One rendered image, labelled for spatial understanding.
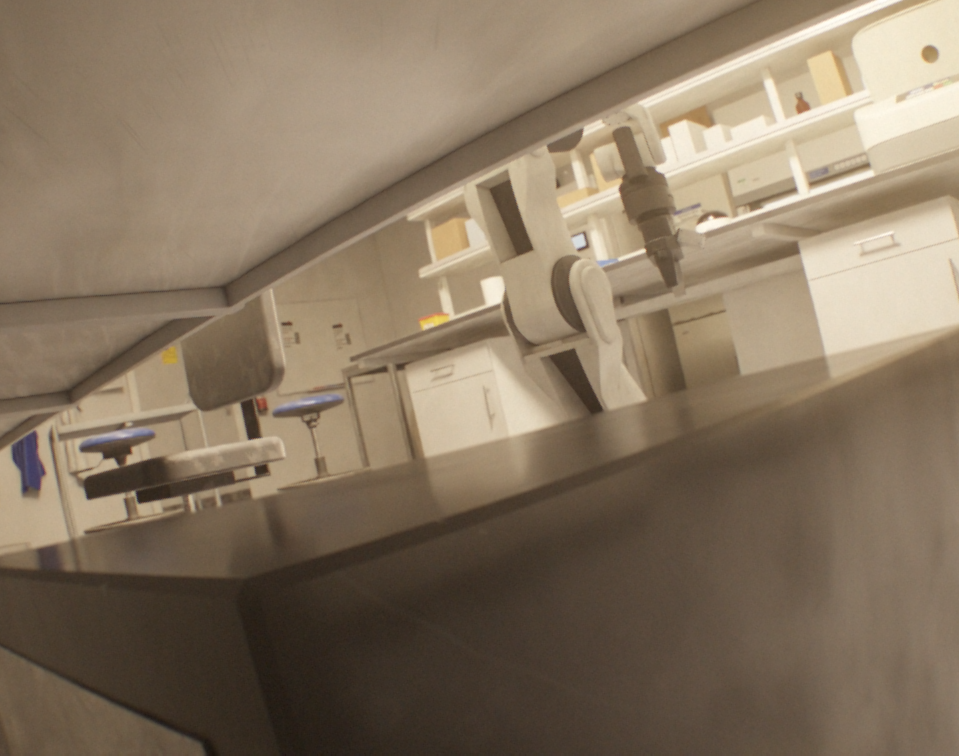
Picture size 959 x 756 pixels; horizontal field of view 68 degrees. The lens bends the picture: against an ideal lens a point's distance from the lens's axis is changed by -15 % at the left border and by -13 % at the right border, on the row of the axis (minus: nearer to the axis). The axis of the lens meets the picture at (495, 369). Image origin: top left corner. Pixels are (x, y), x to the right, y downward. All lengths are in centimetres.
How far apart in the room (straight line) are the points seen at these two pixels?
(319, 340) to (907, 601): 806
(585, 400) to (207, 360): 106
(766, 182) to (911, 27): 243
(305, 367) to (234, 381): 594
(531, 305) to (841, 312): 169
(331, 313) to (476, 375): 459
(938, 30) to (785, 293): 139
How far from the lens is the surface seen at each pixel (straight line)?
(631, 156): 141
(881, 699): 20
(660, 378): 600
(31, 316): 131
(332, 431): 812
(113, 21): 61
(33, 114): 73
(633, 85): 86
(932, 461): 26
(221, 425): 743
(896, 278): 291
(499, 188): 154
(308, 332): 816
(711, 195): 576
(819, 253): 299
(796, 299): 378
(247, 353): 206
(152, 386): 720
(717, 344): 575
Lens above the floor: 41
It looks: 3 degrees up
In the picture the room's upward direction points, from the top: 13 degrees counter-clockwise
